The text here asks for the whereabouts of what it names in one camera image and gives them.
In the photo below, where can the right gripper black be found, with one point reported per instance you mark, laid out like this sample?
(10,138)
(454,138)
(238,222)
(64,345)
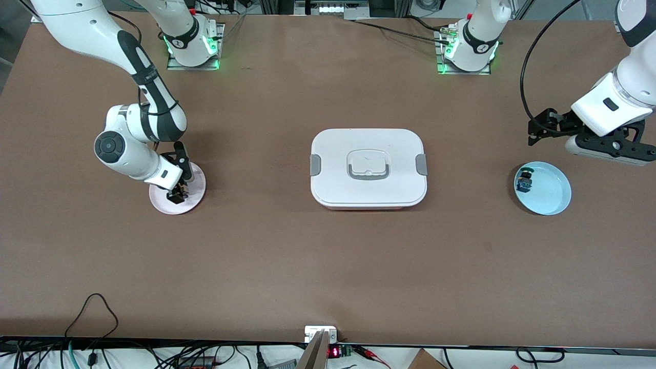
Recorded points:
(177,194)

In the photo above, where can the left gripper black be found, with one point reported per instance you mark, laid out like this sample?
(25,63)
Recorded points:
(564,123)

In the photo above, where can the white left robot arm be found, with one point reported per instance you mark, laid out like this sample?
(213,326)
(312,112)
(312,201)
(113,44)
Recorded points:
(610,105)

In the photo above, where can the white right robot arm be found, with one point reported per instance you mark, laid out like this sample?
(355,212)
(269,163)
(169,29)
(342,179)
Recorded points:
(138,148)

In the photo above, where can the white lunch box grey clips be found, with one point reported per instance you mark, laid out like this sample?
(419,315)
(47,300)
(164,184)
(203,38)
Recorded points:
(369,189)

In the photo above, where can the small white socket box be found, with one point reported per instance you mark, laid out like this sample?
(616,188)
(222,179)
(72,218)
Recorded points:
(313,332)

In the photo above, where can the pink round plate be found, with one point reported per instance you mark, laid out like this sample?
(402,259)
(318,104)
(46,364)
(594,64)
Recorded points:
(197,184)

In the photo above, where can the small black blue part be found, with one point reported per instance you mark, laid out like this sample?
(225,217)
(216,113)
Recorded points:
(524,180)

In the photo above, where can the light blue round plate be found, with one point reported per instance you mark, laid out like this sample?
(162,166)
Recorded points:
(551,192)

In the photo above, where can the grey aluminium bar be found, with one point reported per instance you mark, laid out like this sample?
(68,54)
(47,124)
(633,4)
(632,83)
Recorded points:
(313,356)

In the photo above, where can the red digit display module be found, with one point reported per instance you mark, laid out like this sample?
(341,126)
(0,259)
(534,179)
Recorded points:
(334,352)

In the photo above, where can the grey device with white lights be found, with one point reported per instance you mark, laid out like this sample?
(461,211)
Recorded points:
(333,9)

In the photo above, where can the brown cardboard piece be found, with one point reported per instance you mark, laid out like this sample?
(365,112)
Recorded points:
(425,361)

